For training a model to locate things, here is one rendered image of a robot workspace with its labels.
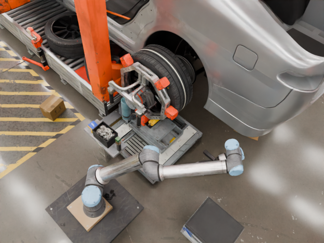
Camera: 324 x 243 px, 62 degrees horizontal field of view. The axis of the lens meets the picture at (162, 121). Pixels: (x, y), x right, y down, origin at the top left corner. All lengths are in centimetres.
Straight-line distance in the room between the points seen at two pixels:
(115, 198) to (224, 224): 97
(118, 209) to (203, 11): 172
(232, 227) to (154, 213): 75
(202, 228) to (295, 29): 236
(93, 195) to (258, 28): 166
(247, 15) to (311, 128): 228
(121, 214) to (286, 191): 177
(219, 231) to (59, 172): 168
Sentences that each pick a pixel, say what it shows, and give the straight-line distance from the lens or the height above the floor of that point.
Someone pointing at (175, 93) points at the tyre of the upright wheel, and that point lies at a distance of 221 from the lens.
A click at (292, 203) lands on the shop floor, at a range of 324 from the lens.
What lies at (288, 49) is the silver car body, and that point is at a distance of 187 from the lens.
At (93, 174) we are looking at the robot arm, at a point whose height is 62.
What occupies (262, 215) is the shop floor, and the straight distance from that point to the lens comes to 305.
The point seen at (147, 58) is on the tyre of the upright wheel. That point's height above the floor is 117.
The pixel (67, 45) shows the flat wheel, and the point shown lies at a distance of 350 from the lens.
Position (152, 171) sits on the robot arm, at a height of 101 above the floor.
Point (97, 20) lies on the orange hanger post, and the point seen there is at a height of 144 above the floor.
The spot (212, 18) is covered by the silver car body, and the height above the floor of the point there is 160.
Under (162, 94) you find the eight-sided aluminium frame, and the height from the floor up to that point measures 102.
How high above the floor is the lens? 269
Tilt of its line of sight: 55 degrees down
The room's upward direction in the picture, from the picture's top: 8 degrees clockwise
